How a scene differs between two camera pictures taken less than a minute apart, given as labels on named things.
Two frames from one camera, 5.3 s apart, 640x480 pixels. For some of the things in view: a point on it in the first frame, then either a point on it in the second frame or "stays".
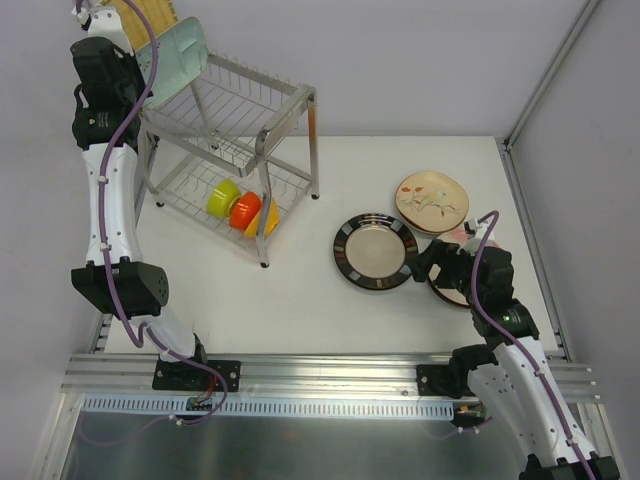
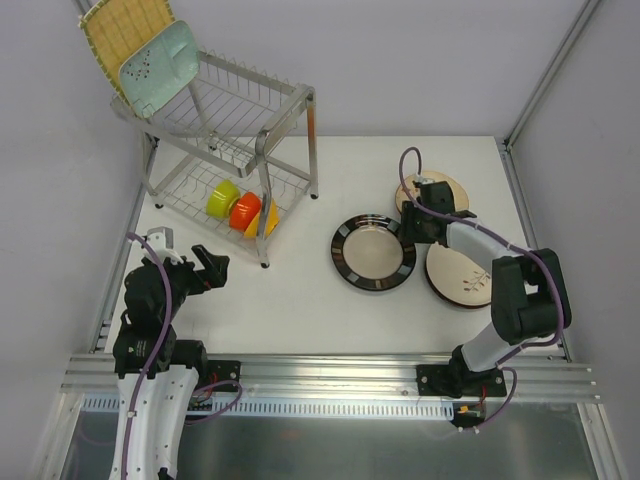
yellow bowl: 271,221 stays
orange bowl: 244,209 stays
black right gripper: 431,258 to 415,228
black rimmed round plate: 374,251 stays
